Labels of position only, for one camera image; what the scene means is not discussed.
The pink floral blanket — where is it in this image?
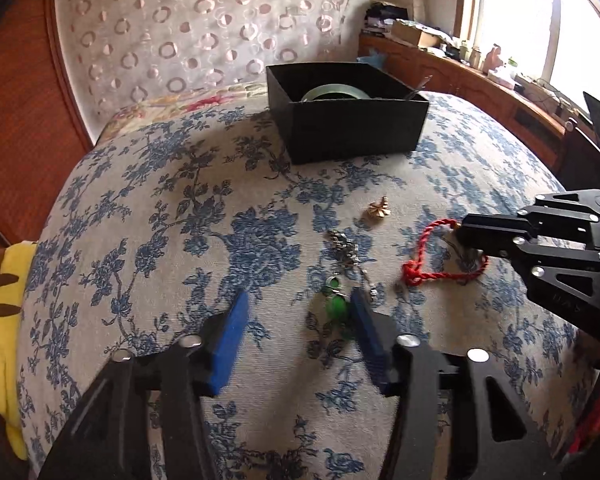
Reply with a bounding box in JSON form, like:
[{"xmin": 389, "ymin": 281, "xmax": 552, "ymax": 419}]
[{"xmin": 99, "ymin": 81, "xmax": 272, "ymax": 128}]

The red twisted cord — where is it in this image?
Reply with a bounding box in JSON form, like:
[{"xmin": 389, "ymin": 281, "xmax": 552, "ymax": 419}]
[{"xmin": 401, "ymin": 218, "xmax": 489, "ymax": 287}]

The gold flower brooch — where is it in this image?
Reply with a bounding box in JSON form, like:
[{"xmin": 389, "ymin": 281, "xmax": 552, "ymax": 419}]
[{"xmin": 365, "ymin": 197, "xmax": 392, "ymax": 220}]

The wooden wardrobe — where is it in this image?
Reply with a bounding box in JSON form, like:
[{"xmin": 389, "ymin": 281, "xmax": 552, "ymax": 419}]
[{"xmin": 0, "ymin": 0, "xmax": 97, "ymax": 248}]

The pale green bangle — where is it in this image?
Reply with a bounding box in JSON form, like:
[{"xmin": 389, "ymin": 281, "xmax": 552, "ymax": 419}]
[{"xmin": 300, "ymin": 84, "xmax": 372, "ymax": 105}]

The pile of dark clothes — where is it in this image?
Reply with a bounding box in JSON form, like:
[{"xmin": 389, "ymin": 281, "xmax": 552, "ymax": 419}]
[{"xmin": 364, "ymin": 2, "xmax": 411, "ymax": 32}]

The black square box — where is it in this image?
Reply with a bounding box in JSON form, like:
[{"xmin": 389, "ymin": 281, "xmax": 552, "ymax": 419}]
[{"xmin": 265, "ymin": 61, "xmax": 430, "ymax": 166}]

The red blanket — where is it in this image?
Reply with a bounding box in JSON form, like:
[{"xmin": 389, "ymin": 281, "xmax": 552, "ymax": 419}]
[{"xmin": 565, "ymin": 370, "xmax": 600, "ymax": 461}]

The green pendant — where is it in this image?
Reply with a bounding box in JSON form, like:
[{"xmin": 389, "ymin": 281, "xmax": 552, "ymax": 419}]
[{"xmin": 323, "ymin": 275, "xmax": 352, "ymax": 323}]

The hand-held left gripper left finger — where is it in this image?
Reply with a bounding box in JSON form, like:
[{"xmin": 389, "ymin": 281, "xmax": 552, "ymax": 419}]
[{"xmin": 36, "ymin": 289, "xmax": 251, "ymax": 480}]

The pink figurine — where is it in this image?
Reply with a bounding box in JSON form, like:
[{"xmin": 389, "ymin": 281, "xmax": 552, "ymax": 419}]
[{"xmin": 485, "ymin": 44, "xmax": 507, "ymax": 75}]

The cardboard box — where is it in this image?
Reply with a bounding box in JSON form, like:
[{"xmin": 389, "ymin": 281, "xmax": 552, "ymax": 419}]
[{"xmin": 390, "ymin": 19, "xmax": 443, "ymax": 50}]

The silver chain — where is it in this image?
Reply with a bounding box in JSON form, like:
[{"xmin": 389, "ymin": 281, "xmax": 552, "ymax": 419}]
[{"xmin": 327, "ymin": 229, "xmax": 381, "ymax": 303}]

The yellow plush toy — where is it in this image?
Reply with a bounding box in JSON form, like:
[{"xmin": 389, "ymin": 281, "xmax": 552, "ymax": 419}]
[{"xmin": 0, "ymin": 241, "xmax": 37, "ymax": 461}]

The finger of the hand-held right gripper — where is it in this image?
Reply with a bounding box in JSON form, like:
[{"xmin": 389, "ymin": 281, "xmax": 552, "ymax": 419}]
[
  {"xmin": 459, "ymin": 232, "xmax": 600, "ymax": 288},
  {"xmin": 461, "ymin": 189, "xmax": 600, "ymax": 236}
]

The wooden cabinet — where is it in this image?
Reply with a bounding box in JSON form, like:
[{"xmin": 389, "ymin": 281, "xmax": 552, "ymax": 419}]
[{"xmin": 357, "ymin": 34, "xmax": 593, "ymax": 171}]

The blue floral bed sheet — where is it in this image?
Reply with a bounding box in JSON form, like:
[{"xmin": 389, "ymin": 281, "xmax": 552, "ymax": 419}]
[{"xmin": 15, "ymin": 89, "xmax": 600, "ymax": 480}]

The window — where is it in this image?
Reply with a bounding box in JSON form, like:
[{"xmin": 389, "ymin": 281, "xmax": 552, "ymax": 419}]
[{"xmin": 457, "ymin": 0, "xmax": 600, "ymax": 118}]

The circle patterned curtain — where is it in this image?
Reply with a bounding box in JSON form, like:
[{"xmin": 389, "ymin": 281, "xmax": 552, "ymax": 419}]
[{"xmin": 54, "ymin": 0, "xmax": 373, "ymax": 113}]

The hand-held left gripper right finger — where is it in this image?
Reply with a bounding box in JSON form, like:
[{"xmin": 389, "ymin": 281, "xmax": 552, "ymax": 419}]
[{"xmin": 349, "ymin": 287, "xmax": 565, "ymax": 480}]

